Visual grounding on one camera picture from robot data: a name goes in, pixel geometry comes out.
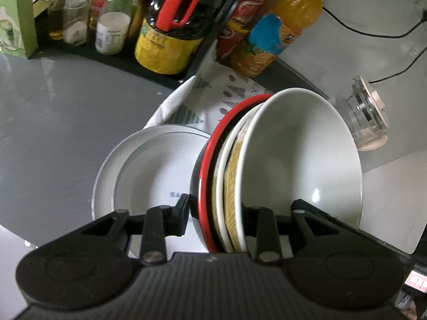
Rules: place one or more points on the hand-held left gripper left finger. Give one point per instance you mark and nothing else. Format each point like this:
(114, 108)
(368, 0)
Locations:
(183, 213)

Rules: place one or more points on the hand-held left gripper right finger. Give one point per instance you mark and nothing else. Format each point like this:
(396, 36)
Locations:
(258, 218)

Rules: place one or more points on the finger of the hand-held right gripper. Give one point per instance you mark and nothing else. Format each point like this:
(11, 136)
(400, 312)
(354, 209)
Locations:
(317, 212)

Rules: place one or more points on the red and black bowl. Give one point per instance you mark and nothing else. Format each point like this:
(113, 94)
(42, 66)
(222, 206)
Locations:
(201, 180)

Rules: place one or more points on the white bowl yellow pattern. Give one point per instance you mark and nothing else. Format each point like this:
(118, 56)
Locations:
(230, 186)

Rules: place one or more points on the white plate crossed blue print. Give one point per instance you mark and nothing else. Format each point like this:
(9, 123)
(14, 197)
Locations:
(156, 173)

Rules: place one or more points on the plain white bowl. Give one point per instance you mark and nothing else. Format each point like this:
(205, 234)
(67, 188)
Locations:
(300, 156)

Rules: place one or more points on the white plate blue script print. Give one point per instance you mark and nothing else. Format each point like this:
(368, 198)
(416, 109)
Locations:
(105, 176)

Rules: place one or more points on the beige kettle base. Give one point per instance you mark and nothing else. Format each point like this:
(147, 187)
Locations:
(372, 144)

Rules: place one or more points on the glass kettle beige lid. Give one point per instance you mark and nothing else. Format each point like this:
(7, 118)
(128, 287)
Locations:
(360, 113)

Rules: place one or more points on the patterned white cloth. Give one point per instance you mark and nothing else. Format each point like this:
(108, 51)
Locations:
(216, 100)

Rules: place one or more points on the orange juice bottle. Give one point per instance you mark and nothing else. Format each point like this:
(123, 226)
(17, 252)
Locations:
(267, 36)

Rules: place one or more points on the white plastic bottle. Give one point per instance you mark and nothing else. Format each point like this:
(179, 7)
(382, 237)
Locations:
(111, 35)

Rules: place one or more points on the red snack packet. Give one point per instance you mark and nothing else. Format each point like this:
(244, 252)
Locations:
(240, 16)

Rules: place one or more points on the small glass jar white powder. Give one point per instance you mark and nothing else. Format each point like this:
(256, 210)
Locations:
(75, 23)

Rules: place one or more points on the red label bottle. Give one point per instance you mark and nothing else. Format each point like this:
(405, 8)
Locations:
(97, 6)

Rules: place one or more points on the clear oil bottle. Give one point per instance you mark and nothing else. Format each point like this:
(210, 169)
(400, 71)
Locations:
(56, 16)

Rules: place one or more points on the green carton box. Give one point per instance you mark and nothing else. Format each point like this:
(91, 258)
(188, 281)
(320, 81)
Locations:
(16, 16)

